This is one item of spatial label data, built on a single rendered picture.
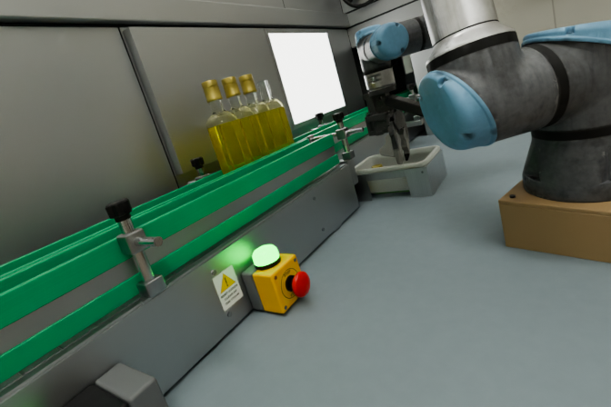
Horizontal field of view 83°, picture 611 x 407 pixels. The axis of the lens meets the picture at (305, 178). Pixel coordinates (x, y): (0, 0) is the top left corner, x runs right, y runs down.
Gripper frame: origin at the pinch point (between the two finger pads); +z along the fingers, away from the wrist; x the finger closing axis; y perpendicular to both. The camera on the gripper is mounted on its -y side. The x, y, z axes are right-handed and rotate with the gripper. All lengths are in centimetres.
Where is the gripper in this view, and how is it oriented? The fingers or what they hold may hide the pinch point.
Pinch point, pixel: (405, 158)
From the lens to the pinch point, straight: 98.7
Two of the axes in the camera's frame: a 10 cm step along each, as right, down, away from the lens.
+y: -8.0, 1.0, 5.9
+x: -5.3, 3.3, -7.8
